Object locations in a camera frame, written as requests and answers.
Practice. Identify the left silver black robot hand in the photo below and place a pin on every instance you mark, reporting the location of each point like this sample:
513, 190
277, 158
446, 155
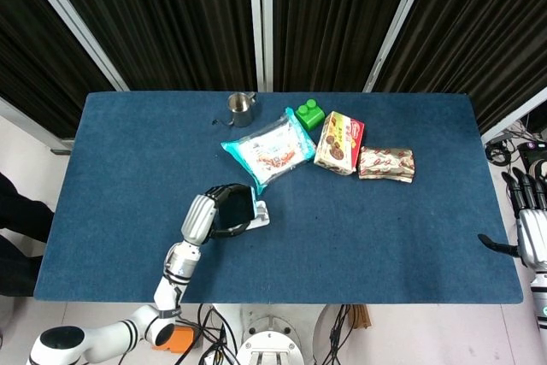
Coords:
198, 215

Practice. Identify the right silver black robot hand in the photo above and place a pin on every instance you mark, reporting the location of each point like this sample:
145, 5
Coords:
532, 232

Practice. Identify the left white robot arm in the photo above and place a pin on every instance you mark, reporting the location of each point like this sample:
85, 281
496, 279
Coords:
181, 264

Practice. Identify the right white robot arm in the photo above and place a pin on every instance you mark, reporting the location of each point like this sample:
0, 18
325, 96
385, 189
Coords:
540, 296

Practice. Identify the teal and white snack bag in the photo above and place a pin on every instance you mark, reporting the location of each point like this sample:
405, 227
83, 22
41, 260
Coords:
273, 153

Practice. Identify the steel gooseneck pitcher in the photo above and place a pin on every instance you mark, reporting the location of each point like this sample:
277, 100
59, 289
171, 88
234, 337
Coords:
241, 110

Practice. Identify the orange box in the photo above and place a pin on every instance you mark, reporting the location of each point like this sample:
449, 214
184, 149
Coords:
181, 337

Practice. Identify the white robot torso base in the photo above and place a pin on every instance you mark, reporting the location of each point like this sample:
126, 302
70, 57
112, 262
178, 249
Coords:
269, 339

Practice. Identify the blue table cloth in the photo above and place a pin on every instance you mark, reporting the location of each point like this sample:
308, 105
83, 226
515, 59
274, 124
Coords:
342, 237

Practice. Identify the green toy building block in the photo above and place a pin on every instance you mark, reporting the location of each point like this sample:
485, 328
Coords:
311, 116

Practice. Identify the cookie box with red side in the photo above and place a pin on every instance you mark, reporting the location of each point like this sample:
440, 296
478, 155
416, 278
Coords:
337, 145

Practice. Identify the beige patterned snack packet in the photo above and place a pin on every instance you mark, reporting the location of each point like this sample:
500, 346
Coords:
386, 164

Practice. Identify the person in dark clothes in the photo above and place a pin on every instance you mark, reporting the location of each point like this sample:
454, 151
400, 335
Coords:
19, 232

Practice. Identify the brown cardboard piece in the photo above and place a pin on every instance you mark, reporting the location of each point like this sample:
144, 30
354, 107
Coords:
361, 316

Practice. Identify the dark pleated curtain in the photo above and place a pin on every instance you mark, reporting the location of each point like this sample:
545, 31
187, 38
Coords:
171, 19
478, 31
333, 19
38, 53

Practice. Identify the white frame post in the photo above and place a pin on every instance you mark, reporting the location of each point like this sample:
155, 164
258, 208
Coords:
72, 23
261, 23
513, 115
399, 23

